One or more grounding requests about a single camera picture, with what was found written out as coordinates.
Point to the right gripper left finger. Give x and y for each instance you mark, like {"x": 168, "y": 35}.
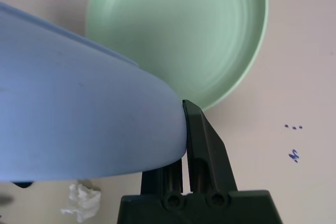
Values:
{"x": 162, "y": 179}

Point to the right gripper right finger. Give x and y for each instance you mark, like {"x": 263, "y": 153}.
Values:
{"x": 207, "y": 155}

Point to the white tissue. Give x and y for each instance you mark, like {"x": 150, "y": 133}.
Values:
{"x": 82, "y": 200}

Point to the blue plate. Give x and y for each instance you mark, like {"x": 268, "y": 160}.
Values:
{"x": 78, "y": 116}

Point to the green plate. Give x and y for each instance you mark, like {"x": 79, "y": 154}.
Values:
{"x": 183, "y": 37}

